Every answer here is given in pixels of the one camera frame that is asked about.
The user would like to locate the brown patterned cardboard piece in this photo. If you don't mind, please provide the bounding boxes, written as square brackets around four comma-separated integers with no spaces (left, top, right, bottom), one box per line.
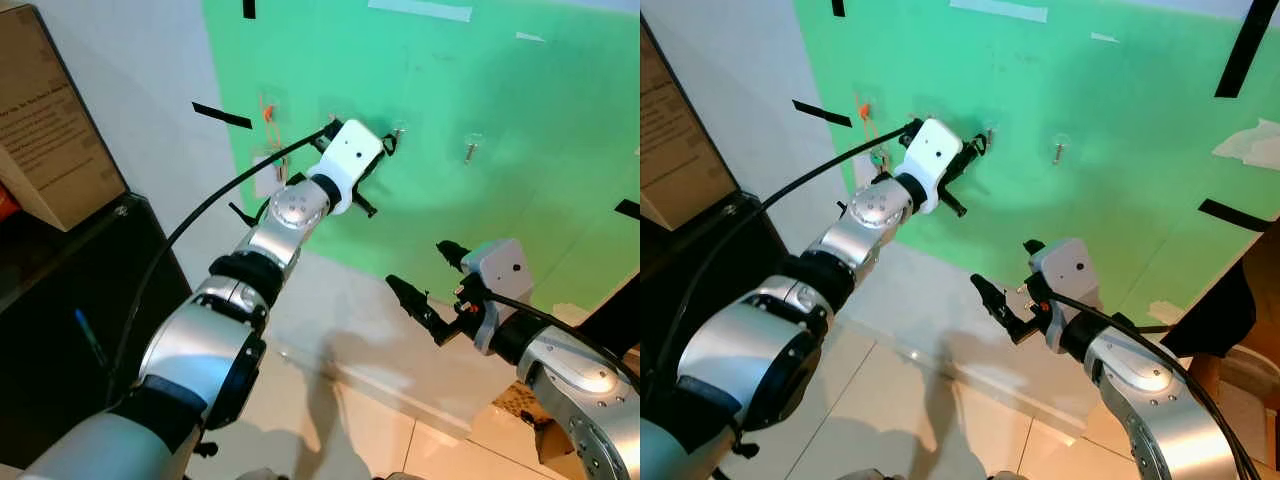
[493,383,563,464]

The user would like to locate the long white tape strip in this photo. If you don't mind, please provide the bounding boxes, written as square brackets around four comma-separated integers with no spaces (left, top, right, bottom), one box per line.
[367,0,473,23]
[950,0,1049,23]

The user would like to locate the dark wooden furniture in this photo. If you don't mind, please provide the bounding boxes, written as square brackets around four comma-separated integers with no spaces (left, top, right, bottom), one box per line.
[1165,225,1280,361]

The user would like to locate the glossy black cabinet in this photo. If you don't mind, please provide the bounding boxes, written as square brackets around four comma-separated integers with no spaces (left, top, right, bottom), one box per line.
[640,192,793,381]
[0,192,193,469]

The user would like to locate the crumpled white paper piece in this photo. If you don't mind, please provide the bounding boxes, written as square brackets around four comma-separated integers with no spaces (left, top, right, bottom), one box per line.
[1212,120,1280,169]

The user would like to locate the tall brown cardboard box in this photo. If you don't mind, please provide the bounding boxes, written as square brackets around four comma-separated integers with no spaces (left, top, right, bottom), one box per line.
[0,5,129,233]
[640,20,741,231]

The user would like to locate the long black tape strip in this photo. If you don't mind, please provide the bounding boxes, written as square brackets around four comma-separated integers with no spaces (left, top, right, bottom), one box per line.
[1215,0,1280,99]

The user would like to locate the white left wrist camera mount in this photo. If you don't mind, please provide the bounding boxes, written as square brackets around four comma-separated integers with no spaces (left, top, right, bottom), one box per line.
[312,118,386,216]
[905,117,966,214]

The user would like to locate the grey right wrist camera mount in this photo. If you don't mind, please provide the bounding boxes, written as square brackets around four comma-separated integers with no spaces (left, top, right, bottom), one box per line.
[1030,238,1091,351]
[462,238,533,353]

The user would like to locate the green wall sheet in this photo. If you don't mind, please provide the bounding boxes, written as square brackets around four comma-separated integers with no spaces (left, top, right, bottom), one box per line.
[200,0,641,316]
[793,0,1280,326]

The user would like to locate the keys with orange cord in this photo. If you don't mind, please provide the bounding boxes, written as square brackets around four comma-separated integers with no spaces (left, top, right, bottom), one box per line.
[250,95,296,196]
[855,92,896,191]

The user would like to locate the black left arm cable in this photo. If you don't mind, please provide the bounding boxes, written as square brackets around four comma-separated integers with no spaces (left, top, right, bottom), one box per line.
[642,117,926,386]
[105,118,341,386]

